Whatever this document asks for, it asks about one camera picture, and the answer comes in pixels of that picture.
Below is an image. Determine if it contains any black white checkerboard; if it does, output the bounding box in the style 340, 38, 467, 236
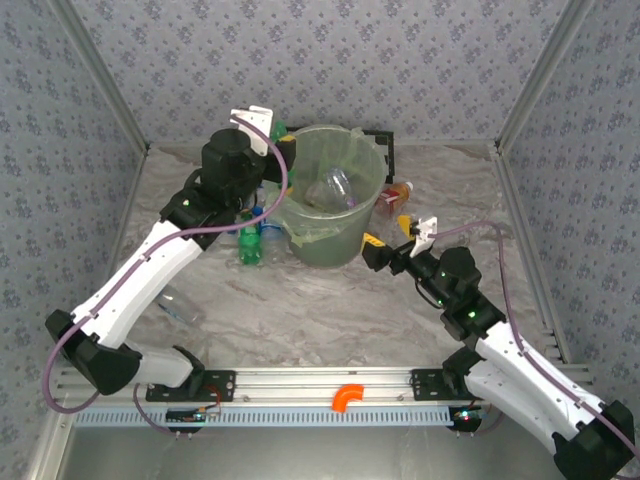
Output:
279, 125, 397, 186

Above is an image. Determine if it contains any left small circuit board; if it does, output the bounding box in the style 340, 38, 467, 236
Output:
164, 407, 209, 426

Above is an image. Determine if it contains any tall green labelled soda bottle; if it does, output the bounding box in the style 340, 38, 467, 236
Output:
237, 212, 265, 266

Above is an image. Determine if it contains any right small circuit board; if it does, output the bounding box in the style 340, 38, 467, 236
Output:
449, 405, 486, 431

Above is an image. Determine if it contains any aluminium table side rail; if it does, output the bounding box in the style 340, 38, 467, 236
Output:
74, 147, 151, 366
492, 142, 574, 366

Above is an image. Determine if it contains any aluminium frame post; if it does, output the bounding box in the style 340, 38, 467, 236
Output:
494, 0, 599, 151
47, 0, 151, 154

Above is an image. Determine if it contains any small circuit board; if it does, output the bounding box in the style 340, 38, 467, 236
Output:
164, 407, 209, 426
449, 405, 486, 431

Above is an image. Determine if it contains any amber tea bottle red label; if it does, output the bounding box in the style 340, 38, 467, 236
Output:
374, 180, 415, 221

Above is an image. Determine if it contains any aluminium table back rail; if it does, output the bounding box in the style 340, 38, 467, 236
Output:
147, 139, 501, 150

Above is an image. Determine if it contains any grey translucent plastic bin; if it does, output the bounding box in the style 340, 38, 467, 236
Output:
263, 124, 390, 270

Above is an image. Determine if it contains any pale blue slotted cable duct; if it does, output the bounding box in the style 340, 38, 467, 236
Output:
74, 404, 481, 429

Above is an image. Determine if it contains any clear bottle dark blue label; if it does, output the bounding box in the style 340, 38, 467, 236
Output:
252, 204, 289, 261

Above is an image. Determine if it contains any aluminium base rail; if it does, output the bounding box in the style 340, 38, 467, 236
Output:
54, 366, 594, 409

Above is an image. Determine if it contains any clear bottle with red cap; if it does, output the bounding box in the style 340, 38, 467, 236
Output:
153, 284, 207, 325

